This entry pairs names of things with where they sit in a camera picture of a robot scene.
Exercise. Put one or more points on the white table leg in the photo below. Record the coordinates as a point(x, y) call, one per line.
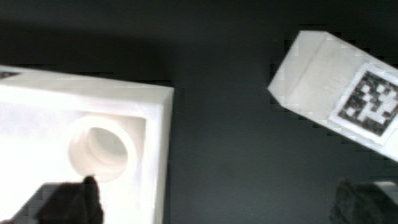
point(336, 86)

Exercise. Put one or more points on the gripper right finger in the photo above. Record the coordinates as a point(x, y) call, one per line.
point(365, 203)

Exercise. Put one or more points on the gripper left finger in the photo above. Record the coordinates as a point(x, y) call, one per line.
point(63, 204)

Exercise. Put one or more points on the white square table top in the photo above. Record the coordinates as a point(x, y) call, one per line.
point(84, 128)

